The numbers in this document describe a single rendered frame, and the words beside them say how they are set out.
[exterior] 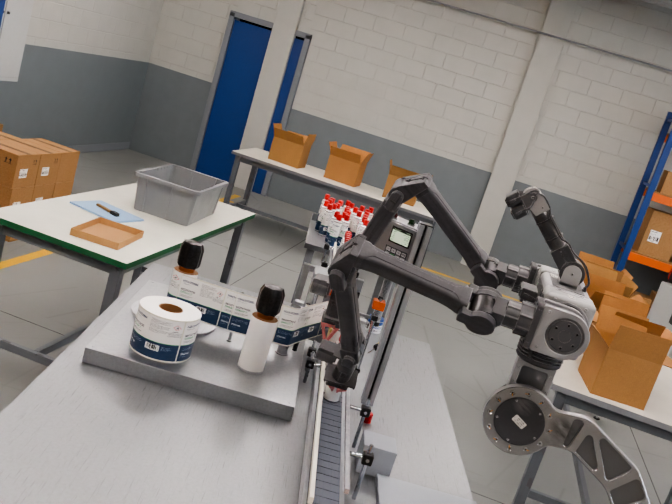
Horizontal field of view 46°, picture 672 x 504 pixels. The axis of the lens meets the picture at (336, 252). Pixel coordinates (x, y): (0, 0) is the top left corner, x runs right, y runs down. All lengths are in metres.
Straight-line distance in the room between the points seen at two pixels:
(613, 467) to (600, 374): 1.72
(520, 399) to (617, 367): 1.82
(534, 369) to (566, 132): 7.96
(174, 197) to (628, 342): 2.51
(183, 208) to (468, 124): 6.11
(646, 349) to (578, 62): 6.52
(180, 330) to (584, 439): 1.24
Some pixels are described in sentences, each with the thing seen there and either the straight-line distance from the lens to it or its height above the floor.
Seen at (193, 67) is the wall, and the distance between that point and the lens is 10.95.
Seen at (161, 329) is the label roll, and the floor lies 0.99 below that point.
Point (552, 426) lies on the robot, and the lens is 2.32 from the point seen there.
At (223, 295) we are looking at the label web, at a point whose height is 1.04.
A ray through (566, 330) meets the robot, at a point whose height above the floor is 1.47.
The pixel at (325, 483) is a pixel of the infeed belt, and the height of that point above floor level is 0.88.
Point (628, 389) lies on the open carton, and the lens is 4.13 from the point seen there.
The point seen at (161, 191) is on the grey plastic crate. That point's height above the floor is 0.95.
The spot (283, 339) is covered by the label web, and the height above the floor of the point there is 0.94.
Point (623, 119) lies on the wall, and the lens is 10.24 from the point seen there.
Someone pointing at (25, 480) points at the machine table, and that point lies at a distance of 2.00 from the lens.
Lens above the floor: 1.91
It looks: 13 degrees down
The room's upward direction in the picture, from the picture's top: 17 degrees clockwise
